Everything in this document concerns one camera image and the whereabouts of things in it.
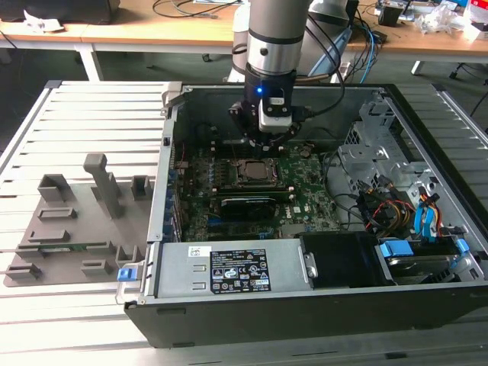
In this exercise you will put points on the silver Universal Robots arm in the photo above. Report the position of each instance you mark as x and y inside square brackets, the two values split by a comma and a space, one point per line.
[274, 23]

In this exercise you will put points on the blue case latch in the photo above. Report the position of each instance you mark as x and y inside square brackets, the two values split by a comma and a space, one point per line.
[127, 275]

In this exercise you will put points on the black open PC case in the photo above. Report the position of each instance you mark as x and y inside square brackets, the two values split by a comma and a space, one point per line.
[267, 320]

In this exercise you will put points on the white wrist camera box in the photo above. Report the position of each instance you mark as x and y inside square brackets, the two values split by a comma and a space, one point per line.
[272, 122]

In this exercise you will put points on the green RAM stick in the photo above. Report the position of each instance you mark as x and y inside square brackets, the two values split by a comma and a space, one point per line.
[76, 248]

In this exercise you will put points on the black graphics card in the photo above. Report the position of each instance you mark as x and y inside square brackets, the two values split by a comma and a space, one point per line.
[248, 207]

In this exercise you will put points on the black RAM slot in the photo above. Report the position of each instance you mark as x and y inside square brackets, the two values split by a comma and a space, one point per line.
[248, 189]
[225, 145]

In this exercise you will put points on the grey parts rack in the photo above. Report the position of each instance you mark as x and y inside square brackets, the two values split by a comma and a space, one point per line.
[95, 228]

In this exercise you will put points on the white and red box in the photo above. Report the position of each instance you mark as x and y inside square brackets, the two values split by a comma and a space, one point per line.
[476, 23]

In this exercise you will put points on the silver metal drive cage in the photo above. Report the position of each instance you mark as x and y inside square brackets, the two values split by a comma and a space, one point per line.
[366, 160]

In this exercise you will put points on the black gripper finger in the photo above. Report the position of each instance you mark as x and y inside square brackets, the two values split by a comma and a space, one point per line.
[240, 114]
[284, 141]

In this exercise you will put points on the silver power supply with label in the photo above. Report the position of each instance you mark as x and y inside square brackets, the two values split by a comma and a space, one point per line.
[183, 267]

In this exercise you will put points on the CPU socket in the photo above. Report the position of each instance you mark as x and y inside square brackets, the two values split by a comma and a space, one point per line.
[238, 183]

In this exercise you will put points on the crumpled white paper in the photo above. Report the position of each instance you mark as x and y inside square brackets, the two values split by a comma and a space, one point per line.
[42, 23]

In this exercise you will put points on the silver CPU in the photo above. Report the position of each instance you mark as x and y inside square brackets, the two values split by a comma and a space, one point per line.
[256, 171]

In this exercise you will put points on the black bag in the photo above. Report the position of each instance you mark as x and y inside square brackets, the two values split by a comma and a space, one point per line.
[57, 9]

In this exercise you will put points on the green motherboard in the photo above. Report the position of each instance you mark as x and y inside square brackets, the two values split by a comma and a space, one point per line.
[305, 179]

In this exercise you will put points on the clear plastic bags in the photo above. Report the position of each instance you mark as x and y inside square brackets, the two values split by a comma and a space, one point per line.
[438, 19]

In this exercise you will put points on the wooden desk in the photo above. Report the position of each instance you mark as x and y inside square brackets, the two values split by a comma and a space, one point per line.
[133, 32]

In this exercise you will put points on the hard disk in blue carrier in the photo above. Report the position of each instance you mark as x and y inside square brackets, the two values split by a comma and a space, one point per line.
[396, 249]

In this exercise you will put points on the white power strip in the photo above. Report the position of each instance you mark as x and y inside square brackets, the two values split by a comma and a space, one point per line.
[343, 72]

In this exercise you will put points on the small black box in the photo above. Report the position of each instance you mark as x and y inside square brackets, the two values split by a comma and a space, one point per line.
[389, 17]

